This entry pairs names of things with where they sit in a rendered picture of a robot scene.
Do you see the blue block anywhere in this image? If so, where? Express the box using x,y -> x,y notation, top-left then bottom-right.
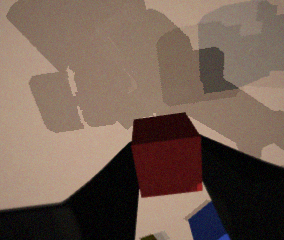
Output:
188,201 -> 230,240

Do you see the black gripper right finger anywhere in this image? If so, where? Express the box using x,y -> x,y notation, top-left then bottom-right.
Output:
200,134 -> 284,240

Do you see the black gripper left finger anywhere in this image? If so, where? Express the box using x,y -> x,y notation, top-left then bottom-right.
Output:
0,141 -> 139,240

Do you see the red block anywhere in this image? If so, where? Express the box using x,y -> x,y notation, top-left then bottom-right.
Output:
131,112 -> 203,198

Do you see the yellow cube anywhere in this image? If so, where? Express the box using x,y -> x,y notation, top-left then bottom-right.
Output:
141,234 -> 157,240

